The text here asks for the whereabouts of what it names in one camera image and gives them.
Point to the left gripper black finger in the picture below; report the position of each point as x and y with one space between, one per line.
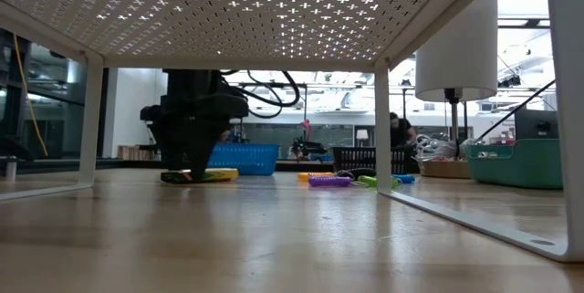
178 128
210 119

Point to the yellow crayon box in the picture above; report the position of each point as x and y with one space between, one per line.
223 174

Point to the yellow-orange coil wristband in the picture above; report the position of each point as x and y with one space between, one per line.
315 175

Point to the purple coil wristband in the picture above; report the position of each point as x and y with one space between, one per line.
328 181

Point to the black coil wristband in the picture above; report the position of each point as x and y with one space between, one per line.
360 172

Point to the green coil wristband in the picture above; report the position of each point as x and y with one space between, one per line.
367 181

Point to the blue coil wristband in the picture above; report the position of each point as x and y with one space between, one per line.
405 179

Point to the black background robot arm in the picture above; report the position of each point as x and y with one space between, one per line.
310 147

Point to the wooden blocks stack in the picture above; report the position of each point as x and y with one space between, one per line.
137 152

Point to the blue plastic basket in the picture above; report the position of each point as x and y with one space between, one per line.
246 158

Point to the white perforated metal shelf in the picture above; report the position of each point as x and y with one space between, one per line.
228 10

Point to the pink background object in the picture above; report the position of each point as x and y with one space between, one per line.
306 125

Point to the black plastic basket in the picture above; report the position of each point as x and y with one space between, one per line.
353 158

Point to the small white background lamp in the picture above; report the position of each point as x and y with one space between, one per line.
361 134

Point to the person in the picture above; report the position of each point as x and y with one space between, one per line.
401 131

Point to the teal plastic bin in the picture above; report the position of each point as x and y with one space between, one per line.
511 165

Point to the black aluminium table frame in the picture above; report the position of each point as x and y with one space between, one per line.
128 164

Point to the black background metal frame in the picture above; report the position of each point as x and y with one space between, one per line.
278 86

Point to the grey metal post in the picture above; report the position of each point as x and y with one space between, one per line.
11 170

